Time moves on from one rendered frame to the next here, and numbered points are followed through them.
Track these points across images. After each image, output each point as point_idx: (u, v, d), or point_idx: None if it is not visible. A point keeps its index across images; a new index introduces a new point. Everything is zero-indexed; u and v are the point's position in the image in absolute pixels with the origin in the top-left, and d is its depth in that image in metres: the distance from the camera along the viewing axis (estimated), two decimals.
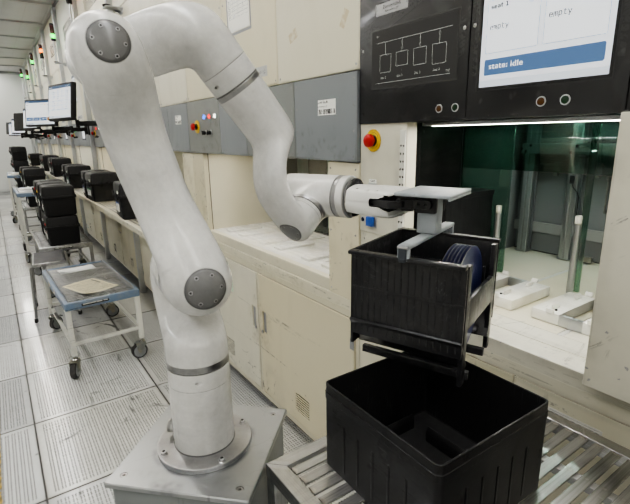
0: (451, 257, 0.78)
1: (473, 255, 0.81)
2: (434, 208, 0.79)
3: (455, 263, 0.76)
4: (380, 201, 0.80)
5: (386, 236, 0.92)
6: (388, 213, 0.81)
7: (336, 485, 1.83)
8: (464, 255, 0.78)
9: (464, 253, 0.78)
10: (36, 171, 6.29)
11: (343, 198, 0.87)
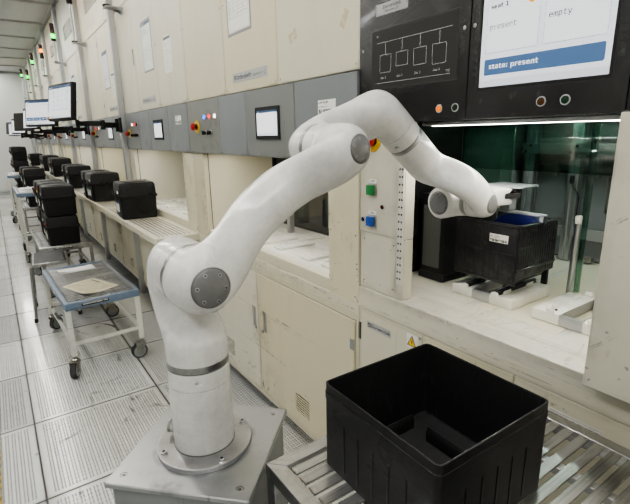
0: None
1: None
2: None
3: None
4: (512, 194, 1.29)
5: (474, 220, 1.37)
6: (511, 201, 1.31)
7: (336, 485, 1.83)
8: None
9: None
10: (36, 171, 6.29)
11: None
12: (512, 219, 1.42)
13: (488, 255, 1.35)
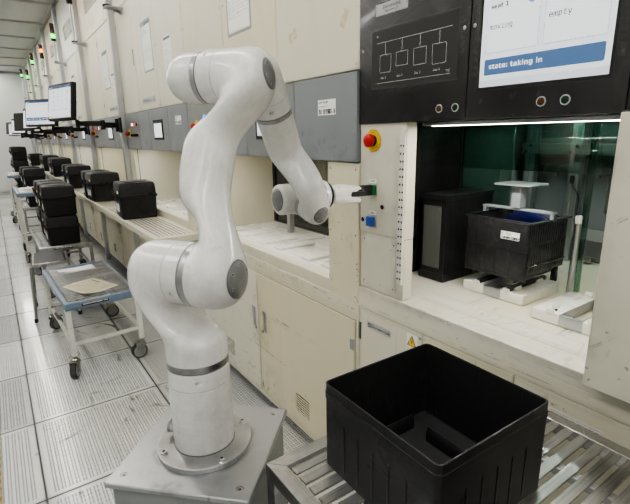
0: None
1: None
2: (371, 192, 1.42)
3: None
4: (359, 192, 1.34)
5: (485, 218, 1.40)
6: (360, 199, 1.35)
7: (336, 485, 1.83)
8: None
9: None
10: (36, 171, 6.29)
11: (330, 195, 1.30)
12: (522, 217, 1.45)
13: (499, 252, 1.38)
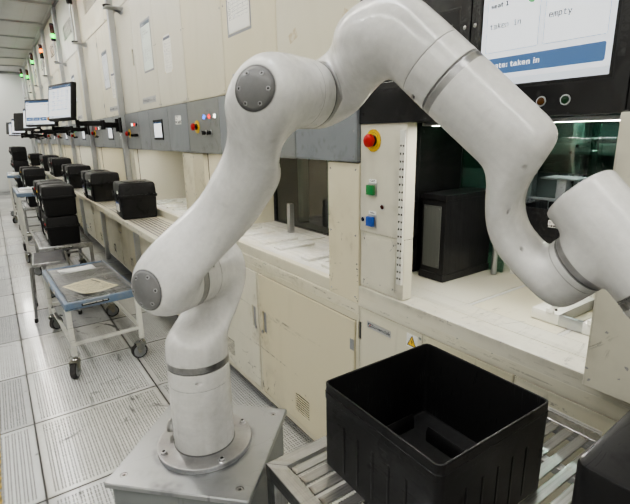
0: None
1: None
2: None
3: None
4: None
5: (533, 209, 1.54)
6: None
7: (336, 485, 1.83)
8: None
9: None
10: (36, 171, 6.29)
11: None
12: None
13: (546, 240, 1.52)
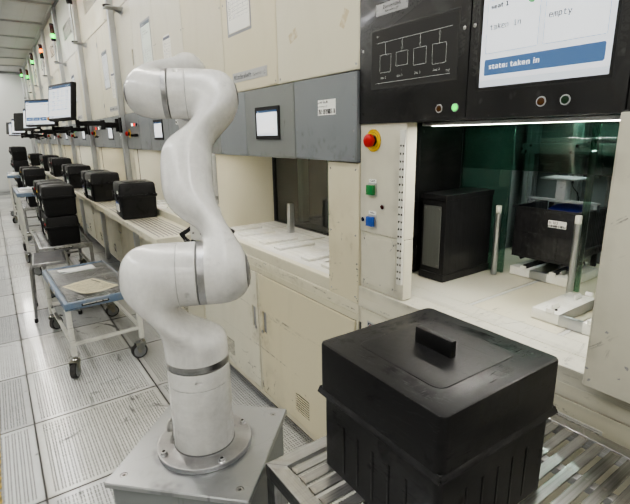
0: None
1: None
2: None
3: None
4: (228, 226, 1.45)
5: (533, 209, 1.54)
6: None
7: (336, 485, 1.83)
8: None
9: None
10: (36, 171, 6.29)
11: None
12: (565, 208, 1.60)
13: (546, 240, 1.52)
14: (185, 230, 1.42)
